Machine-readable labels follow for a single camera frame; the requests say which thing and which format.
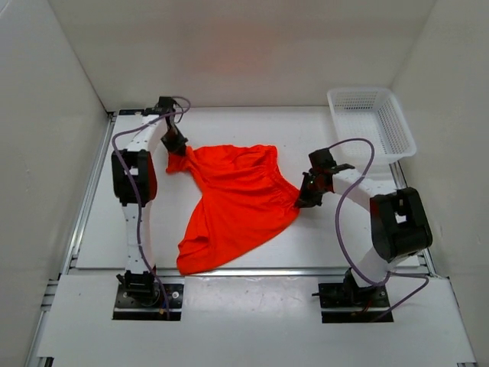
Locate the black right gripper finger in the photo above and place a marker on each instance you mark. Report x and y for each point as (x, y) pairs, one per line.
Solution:
(302, 201)
(316, 201)

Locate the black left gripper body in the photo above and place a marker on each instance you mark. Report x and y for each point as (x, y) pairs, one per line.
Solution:
(173, 138)

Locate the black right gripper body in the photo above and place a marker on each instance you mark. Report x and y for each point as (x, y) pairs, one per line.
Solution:
(310, 183)

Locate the orange mesh shorts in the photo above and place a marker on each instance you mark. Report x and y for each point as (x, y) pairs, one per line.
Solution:
(245, 202)

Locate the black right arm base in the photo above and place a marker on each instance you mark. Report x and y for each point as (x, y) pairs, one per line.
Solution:
(346, 302)

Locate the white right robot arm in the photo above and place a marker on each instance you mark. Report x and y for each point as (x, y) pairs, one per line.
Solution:
(376, 266)

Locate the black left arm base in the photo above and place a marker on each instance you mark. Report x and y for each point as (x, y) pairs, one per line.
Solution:
(141, 297)

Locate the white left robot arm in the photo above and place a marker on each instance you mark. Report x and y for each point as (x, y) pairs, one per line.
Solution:
(134, 179)

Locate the black corner label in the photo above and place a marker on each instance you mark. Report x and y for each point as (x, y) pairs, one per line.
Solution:
(130, 111)

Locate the white plastic mesh basket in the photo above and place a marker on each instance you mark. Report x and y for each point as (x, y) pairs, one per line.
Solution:
(375, 114)

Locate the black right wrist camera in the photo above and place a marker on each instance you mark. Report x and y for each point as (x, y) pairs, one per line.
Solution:
(322, 162)

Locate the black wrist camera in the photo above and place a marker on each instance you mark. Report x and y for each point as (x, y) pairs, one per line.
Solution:
(164, 105)
(322, 162)

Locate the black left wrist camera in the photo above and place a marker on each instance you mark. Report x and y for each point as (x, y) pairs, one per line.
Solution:
(164, 105)

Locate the aluminium right frame rail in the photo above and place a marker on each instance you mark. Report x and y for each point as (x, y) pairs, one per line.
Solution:
(412, 236)

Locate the aluminium frame rail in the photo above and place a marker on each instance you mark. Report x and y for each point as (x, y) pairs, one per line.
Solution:
(72, 246)
(412, 236)

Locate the aluminium table edge rail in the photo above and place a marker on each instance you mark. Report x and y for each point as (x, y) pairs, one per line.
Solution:
(272, 272)

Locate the aluminium left frame rail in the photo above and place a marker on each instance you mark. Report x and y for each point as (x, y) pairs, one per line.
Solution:
(72, 246)

